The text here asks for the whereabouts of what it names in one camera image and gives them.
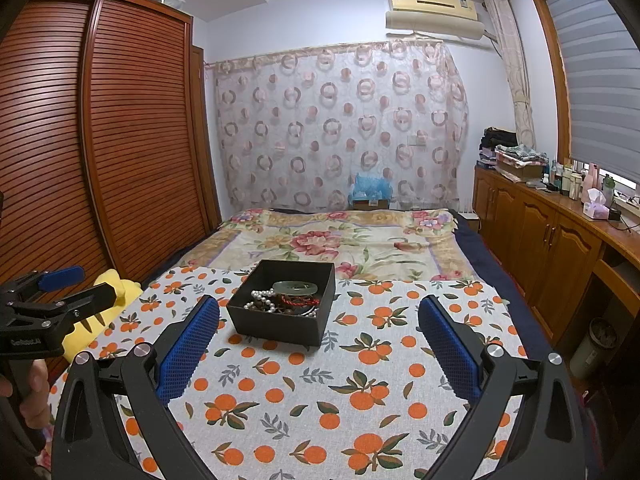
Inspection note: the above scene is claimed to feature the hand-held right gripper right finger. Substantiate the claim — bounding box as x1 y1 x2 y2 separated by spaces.
416 295 588 480

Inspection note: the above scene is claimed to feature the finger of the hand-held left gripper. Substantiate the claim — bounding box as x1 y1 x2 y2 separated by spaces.
7 282 117 327
0 266 86 307

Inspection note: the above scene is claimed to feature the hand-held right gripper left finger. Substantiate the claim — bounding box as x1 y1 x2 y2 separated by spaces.
50 294 221 480

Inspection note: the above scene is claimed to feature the brown bead bracelet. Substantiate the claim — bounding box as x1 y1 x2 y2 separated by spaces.
250 297 321 319

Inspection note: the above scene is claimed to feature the black jewelry box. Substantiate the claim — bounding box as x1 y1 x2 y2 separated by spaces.
226 259 337 347

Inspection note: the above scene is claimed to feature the person's left hand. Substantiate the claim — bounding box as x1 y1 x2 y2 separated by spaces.
0 357 52 428

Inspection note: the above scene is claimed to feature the yellow plush toy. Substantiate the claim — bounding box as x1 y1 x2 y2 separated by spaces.
62 269 142 361

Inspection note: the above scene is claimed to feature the dark blue bedsheet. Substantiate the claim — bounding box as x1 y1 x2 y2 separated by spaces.
452 210 556 361

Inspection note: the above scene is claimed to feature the orange fruit print cloth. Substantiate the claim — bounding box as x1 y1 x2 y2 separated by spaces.
47 265 531 480

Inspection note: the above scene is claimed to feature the green jade bangle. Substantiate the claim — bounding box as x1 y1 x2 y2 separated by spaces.
272 280 320 297

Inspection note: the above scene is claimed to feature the grey trash bin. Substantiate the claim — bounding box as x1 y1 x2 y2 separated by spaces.
569 317 620 379

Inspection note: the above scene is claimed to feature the wooden cabinet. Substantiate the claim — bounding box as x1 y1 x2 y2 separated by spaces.
472 165 640 346

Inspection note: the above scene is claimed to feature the wooden slatted wardrobe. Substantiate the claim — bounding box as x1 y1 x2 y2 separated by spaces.
0 0 223 301

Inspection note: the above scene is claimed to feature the floral blanket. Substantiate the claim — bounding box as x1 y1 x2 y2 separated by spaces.
177 207 478 283

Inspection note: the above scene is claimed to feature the blue plastic bag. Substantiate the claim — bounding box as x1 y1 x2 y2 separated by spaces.
350 171 392 202

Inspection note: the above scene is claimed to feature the pink tissue box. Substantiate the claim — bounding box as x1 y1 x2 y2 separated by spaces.
581 189 609 220

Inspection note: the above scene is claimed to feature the group of bottles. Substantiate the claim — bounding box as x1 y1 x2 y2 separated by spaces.
547 159 616 202

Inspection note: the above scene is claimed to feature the pile of folded clothes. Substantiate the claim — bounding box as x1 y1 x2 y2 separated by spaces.
477 127 551 181

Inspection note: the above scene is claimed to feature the circle pattern curtain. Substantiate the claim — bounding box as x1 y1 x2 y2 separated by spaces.
212 40 471 211

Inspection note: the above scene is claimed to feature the tied beige curtain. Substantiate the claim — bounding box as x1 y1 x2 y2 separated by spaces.
482 0 538 148

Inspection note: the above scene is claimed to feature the grey window blind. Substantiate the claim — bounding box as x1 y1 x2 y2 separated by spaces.
542 0 640 181

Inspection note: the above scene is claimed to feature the beige air conditioner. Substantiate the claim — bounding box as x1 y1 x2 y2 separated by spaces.
385 0 487 42

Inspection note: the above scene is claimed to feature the white pearl bracelet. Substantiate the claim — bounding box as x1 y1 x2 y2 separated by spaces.
244 287 277 313

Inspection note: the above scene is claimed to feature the red string bracelet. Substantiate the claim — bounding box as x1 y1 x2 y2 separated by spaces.
279 292 321 307

